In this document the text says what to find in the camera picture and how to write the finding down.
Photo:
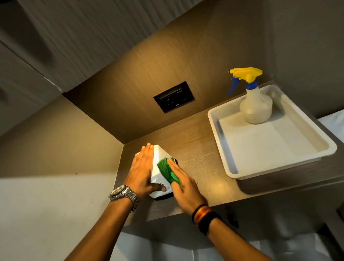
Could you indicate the person's left hand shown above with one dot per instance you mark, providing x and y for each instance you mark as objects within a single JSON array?
[{"x": 139, "y": 173}]

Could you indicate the person's right hand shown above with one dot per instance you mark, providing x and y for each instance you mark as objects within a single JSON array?
[{"x": 186, "y": 190}]

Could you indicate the person's right fingers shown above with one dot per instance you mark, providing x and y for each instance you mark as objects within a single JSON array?
[{"x": 177, "y": 173}]

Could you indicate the person's left thumb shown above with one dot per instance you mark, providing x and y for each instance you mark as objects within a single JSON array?
[{"x": 158, "y": 188}]

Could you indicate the green cleaning cloth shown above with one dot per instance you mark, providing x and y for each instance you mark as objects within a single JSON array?
[{"x": 167, "y": 170}]

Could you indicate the white tissue box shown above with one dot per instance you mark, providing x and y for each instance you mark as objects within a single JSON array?
[{"x": 160, "y": 174}]

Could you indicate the person's left forearm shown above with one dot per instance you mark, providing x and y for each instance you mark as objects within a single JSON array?
[{"x": 103, "y": 232}]

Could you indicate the person's right forearm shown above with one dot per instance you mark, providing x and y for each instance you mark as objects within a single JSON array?
[{"x": 240, "y": 250}]

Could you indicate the silver wristwatch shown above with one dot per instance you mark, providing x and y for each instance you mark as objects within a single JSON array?
[{"x": 124, "y": 193}]

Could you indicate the black and orange wristbands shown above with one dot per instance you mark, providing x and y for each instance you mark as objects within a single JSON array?
[{"x": 205, "y": 216}]

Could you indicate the white plastic tray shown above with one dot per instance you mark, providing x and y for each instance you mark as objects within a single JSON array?
[{"x": 271, "y": 134}]

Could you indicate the spray bottle with yellow trigger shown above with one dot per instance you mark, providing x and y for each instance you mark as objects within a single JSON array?
[{"x": 252, "y": 100}]

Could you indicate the white bed sheet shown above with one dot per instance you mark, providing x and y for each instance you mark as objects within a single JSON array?
[{"x": 340, "y": 126}]

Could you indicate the black wall socket panel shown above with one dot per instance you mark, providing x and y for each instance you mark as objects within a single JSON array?
[{"x": 174, "y": 96}]

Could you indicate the grey wooden wall cabinet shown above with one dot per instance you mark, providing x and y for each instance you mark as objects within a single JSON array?
[{"x": 65, "y": 28}]

